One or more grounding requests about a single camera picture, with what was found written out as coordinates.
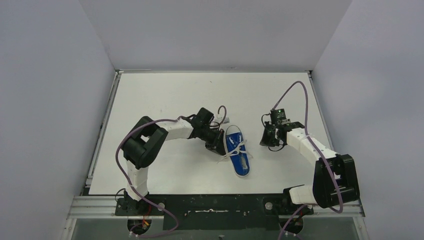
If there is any white shoelace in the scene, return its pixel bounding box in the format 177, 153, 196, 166
216, 140, 253, 164

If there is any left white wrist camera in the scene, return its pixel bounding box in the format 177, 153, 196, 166
213, 117, 230, 125

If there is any aluminium frame rail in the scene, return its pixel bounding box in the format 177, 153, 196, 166
67, 196, 366, 219

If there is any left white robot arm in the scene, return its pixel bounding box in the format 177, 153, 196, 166
116, 107, 226, 214

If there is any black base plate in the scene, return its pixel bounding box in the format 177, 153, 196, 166
114, 193, 314, 231

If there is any blue canvas sneaker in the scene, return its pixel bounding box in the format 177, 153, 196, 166
223, 124, 250, 177

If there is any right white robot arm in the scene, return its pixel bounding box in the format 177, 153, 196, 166
260, 121, 360, 214

